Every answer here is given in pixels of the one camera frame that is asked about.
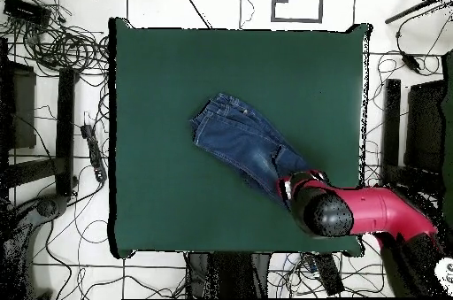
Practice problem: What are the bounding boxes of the dark flat panel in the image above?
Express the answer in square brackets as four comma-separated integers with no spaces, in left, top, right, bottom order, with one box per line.
[0,58,37,150]
[403,79,448,174]

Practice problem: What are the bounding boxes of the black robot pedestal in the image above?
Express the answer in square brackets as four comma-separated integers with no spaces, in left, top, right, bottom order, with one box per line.
[185,251,272,299]

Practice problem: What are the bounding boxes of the blue denim jeans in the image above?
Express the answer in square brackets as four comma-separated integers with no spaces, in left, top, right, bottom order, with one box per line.
[188,91,312,210]

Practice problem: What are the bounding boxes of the black frame leg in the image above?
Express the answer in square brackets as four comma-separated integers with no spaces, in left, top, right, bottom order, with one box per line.
[380,78,445,195]
[6,67,81,198]

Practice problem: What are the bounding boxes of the tangled black cable bundle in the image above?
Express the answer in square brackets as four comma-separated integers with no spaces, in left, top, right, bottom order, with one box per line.
[10,0,110,78]

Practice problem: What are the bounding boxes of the black power adapter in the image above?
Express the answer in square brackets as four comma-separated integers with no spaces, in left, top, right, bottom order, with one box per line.
[400,50,422,73]

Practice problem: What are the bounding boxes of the black power strip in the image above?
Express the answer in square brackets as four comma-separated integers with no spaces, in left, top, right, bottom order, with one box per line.
[80,123,108,183]
[312,253,345,296]

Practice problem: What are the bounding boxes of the dark wheeled stand base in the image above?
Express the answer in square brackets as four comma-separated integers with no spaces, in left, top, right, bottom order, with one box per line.
[0,193,70,299]

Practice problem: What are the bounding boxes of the black tripod pole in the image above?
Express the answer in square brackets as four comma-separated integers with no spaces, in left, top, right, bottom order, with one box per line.
[384,0,453,26]

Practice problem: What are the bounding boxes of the thick black cable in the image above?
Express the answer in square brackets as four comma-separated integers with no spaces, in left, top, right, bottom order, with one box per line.
[172,0,213,30]

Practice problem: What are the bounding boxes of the thin black cable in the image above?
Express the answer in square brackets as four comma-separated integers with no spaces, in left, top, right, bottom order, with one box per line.
[239,0,256,30]

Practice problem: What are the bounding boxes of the black electronics box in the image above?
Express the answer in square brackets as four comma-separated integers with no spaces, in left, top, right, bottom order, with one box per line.
[3,0,53,26]

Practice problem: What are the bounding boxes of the dark green table cloth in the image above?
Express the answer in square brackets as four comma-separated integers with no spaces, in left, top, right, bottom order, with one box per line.
[107,16,372,259]
[420,50,453,230]

